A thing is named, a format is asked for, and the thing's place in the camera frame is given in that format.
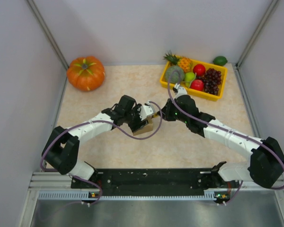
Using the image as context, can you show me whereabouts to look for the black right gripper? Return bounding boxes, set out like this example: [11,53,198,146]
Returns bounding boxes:
[158,98,189,124]

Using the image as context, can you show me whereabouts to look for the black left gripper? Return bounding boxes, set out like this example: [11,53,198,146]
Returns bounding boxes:
[124,104,148,132]

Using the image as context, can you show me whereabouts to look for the brown cardboard express box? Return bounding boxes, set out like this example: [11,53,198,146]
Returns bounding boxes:
[133,117,153,136]

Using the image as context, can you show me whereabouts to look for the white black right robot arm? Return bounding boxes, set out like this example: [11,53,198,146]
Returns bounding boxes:
[162,95,284,190]

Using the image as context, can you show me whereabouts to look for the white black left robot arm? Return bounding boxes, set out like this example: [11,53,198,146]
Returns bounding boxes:
[42,95,155,188]

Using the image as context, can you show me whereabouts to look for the green netted melon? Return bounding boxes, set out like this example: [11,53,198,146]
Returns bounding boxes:
[164,65,185,84]

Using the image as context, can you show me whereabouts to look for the yellow plastic tray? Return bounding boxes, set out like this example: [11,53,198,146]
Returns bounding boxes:
[160,59,228,101]

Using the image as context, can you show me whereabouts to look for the red apple at front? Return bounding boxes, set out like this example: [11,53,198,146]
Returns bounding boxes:
[190,79,204,91]

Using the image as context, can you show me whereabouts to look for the red apple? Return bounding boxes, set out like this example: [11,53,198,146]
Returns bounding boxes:
[193,64,206,77]
[190,79,204,91]

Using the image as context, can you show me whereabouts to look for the green pear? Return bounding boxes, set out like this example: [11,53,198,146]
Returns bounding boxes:
[184,72,196,88]

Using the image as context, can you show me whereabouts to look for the small pineapple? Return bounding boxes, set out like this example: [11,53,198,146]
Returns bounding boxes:
[163,51,193,73]

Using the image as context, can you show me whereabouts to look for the red apple at back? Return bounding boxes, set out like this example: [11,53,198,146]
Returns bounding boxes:
[193,64,206,77]

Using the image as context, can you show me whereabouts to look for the dark purple grape bunch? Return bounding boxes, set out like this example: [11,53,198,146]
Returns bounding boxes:
[196,68,222,96]

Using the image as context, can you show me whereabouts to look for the orange pumpkin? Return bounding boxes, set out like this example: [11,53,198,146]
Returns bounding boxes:
[66,56,106,92]

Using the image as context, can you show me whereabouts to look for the green lime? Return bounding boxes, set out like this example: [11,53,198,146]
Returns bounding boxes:
[213,56,228,66]

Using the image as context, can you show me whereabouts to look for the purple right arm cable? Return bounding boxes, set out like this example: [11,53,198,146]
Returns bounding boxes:
[168,72,284,205]

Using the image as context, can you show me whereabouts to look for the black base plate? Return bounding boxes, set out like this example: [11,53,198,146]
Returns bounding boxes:
[71,167,240,197]

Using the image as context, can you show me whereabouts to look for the grey slotted cable duct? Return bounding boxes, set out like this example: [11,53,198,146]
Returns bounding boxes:
[37,188,230,201]

